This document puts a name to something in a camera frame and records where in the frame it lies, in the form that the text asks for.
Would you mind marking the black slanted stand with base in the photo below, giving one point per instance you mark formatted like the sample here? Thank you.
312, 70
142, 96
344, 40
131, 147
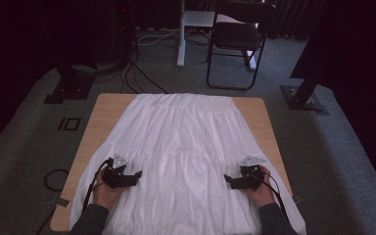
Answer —
302, 98

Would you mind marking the black folding chair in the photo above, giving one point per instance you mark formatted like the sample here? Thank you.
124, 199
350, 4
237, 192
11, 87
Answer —
236, 36

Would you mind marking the person's right hand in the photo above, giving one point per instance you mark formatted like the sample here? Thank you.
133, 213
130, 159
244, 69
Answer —
263, 196

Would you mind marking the black flat stand base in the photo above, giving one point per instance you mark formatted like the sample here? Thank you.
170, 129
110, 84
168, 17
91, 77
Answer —
71, 88

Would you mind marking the white skirt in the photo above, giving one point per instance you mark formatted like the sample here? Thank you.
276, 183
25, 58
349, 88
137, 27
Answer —
182, 140

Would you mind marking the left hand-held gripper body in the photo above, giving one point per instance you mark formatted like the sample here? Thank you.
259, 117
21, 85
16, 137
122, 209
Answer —
116, 178

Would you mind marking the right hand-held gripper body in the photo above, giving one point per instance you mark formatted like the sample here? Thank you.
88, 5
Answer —
251, 178

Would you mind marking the person's left hand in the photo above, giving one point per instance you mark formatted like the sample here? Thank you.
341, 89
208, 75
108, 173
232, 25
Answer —
106, 196

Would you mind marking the white desk frame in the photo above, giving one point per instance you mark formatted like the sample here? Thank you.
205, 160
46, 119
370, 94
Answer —
181, 49

